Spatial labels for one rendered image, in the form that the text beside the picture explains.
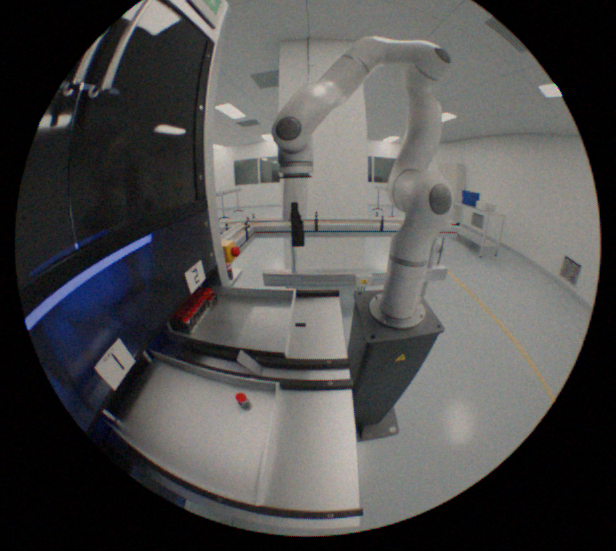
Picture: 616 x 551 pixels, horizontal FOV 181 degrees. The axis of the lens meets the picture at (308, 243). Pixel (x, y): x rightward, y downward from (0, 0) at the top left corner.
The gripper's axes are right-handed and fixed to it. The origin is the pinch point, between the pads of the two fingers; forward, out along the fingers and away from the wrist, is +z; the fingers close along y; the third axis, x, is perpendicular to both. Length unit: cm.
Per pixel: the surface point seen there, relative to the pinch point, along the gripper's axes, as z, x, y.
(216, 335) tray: 22.1, -21.8, 14.6
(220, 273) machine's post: 14.5, -28.2, -6.9
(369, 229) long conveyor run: 20, 41, -82
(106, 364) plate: 7, -28, 43
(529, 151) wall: -140, 492, -203
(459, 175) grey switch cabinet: -55, 462, -476
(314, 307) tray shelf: 22.3, 3.9, -1.0
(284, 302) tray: 22.1, -5.6, -3.0
